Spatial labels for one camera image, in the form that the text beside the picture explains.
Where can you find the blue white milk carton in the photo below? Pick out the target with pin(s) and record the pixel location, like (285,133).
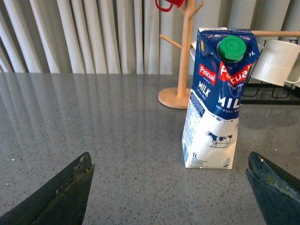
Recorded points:
(223,58)

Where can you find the black wire mug rack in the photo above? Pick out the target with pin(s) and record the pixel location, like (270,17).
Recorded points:
(262,93)

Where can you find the wooden mug tree stand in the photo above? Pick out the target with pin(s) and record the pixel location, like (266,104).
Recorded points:
(178,97)

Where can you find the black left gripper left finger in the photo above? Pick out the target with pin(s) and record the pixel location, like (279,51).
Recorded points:
(61,201)

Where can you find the red mug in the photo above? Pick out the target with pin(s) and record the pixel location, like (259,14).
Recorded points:
(168,5)

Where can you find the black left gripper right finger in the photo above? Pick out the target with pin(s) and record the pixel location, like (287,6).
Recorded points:
(276,191)

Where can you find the grey pleated curtain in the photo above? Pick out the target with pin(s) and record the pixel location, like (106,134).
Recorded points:
(88,36)

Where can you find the white mug on tree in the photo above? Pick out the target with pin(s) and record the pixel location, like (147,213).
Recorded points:
(193,50)

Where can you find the white ribbed mug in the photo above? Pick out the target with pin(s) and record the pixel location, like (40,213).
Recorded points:
(276,62)

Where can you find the wooden rack rod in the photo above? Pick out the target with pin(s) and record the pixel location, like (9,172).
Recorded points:
(262,33)

